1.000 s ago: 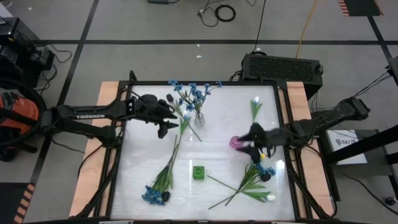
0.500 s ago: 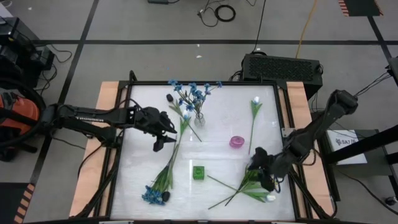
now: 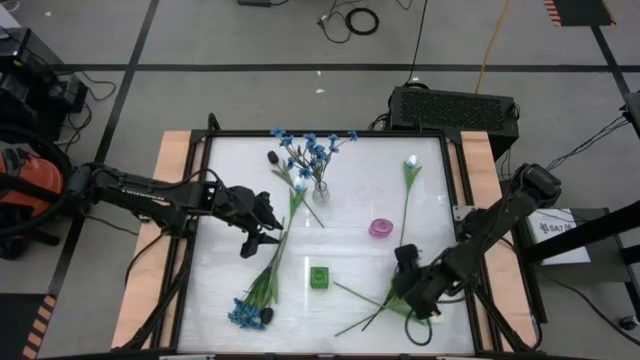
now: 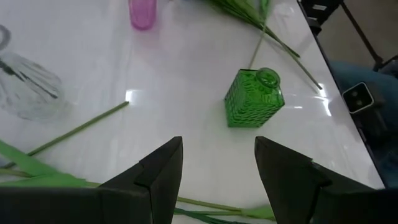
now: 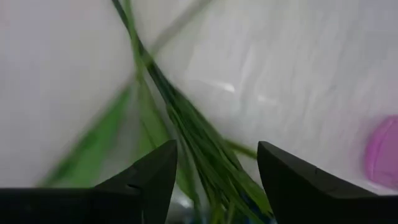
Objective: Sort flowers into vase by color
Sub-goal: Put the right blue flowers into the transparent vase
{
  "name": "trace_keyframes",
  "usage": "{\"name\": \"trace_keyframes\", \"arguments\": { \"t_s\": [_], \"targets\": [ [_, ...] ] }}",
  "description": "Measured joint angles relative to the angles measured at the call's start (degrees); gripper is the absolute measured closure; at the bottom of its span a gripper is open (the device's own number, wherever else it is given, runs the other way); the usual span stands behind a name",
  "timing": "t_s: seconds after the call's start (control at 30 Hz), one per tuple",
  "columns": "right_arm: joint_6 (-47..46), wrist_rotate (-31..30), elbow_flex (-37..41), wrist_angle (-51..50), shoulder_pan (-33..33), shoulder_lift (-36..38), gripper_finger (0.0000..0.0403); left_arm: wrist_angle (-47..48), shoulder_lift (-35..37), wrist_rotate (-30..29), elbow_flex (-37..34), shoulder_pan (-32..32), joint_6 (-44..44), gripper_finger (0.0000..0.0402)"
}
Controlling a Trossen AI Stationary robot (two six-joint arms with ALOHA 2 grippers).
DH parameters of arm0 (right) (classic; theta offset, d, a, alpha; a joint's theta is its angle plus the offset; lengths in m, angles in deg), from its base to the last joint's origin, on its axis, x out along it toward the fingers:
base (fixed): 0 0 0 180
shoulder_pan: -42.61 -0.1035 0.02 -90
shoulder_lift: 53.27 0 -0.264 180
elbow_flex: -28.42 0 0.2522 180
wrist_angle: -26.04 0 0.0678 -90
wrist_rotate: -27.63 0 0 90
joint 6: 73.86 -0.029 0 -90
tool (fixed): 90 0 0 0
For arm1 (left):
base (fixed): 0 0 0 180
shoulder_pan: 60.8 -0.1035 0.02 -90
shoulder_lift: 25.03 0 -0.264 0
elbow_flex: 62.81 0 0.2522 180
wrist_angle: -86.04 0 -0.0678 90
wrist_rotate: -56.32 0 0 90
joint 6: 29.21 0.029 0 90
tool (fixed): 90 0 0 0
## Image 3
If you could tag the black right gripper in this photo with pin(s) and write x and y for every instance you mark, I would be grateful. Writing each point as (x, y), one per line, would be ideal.
(427, 295)

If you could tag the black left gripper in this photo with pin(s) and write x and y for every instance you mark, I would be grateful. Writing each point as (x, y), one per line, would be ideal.
(240, 207)

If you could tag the pink ribbed glass vase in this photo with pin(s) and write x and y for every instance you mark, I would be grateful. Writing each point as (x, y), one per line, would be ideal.
(381, 228)

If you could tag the blue artificial flower bunch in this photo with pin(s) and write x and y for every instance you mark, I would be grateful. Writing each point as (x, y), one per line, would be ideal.
(306, 172)
(245, 315)

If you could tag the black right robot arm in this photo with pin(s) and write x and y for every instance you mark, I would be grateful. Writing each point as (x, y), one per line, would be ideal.
(500, 220)

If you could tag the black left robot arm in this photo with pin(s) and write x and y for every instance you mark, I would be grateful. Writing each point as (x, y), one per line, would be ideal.
(140, 192)

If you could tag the clear glass vase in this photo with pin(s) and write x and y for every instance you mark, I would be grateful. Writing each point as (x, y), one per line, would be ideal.
(321, 195)

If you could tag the green cut-glass vase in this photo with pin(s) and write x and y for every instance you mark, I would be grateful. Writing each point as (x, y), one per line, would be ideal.
(319, 278)

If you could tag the grey metal mounting plate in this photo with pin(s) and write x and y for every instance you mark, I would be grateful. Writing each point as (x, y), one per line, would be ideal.
(460, 212)

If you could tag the wooden side board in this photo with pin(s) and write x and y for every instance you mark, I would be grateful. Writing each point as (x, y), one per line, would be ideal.
(475, 165)
(150, 280)

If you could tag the black perforated computer case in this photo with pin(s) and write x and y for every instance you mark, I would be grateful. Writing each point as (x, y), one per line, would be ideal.
(450, 110)

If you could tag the black metal support beam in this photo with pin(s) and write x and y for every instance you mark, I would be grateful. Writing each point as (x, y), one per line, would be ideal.
(585, 232)

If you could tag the black side table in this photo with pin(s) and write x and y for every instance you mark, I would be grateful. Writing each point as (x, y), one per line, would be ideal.
(605, 272)

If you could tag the black caster wheel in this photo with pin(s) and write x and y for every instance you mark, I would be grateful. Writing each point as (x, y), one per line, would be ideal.
(628, 322)

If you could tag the orange and black vacuum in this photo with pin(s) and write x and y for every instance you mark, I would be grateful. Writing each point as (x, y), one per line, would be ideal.
(35, 175)

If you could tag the black mat with orange stripes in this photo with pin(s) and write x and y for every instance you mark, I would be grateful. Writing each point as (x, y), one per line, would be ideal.
(580, 12)
(20, 325)

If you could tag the black equipment rack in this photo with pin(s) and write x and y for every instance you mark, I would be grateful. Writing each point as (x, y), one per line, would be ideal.
(30, 90)

